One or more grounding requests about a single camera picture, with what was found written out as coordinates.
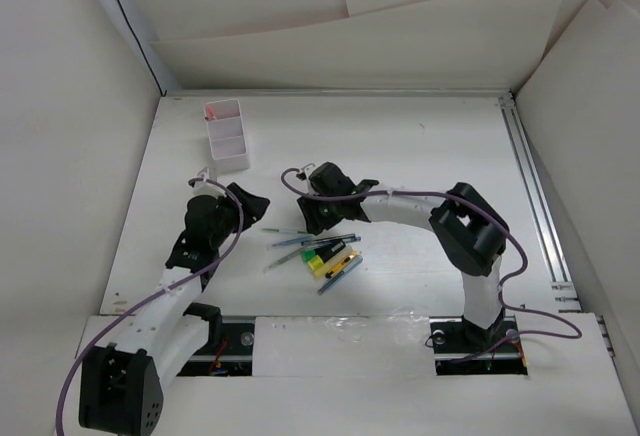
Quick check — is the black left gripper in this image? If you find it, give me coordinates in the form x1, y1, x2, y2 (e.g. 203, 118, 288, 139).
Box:
210, 184, 267, 248

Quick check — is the green clear gel pen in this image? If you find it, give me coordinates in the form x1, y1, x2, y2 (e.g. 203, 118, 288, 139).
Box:
261, 228, 309, 236

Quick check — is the red capped gel pen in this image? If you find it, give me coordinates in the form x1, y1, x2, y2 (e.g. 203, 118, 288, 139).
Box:
205, 106, 216, 121

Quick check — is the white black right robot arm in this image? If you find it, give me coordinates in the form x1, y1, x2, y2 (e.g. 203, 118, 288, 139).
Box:
296, 162, 506, 353

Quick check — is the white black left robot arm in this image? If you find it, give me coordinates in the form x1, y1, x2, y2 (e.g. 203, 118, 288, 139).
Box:
78, 177, 270, 435

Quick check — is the black marker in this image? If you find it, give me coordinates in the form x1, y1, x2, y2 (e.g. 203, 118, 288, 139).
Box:
315, 239, 346, 262

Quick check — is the black thin pen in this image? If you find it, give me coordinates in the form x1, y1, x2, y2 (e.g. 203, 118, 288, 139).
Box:
302, 233, 361, 248

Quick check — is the yellow black pen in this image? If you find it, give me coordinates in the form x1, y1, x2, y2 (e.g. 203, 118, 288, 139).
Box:
325, 252, 361, 279

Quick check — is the yellow highlighter marker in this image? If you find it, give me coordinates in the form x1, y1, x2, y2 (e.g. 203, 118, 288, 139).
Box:
307, 246, 353, 279

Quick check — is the blue grey pen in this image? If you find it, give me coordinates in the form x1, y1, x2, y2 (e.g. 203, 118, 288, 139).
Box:
317, 254, 363, 296

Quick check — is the grey clear pen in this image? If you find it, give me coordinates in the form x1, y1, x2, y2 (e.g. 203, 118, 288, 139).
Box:
263, 247, 306, 273

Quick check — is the white divided organizer container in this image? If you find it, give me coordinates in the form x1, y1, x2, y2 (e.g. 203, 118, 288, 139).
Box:
204, 99, 250, 174

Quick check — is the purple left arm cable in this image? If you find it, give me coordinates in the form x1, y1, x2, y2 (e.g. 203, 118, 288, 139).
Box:
54, 177, 246, 436

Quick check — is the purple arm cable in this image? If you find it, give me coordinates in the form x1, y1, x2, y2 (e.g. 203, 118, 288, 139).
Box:
279, 165, 583, 365
54, 177, 246, 436

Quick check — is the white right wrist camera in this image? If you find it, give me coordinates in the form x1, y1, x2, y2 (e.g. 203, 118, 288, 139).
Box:
296, 164, 316, 180

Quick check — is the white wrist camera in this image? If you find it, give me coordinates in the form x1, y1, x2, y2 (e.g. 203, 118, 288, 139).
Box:
190, 167, 217, 188
296, 164, 316, 180

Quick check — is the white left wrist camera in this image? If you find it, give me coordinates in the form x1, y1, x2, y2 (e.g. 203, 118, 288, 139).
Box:
190, 167, 217, 188

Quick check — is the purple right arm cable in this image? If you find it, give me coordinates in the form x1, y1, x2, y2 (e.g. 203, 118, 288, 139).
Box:
279, 165, 583, 365

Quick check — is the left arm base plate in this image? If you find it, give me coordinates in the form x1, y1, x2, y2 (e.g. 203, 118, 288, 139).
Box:
178, 317, 255, 377

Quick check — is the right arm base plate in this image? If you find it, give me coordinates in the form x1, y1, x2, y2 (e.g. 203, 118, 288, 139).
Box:
424, 316, 528, 376

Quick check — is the aluminium rail right side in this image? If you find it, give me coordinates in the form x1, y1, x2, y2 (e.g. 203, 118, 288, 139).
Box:
498, 92, 582, 314

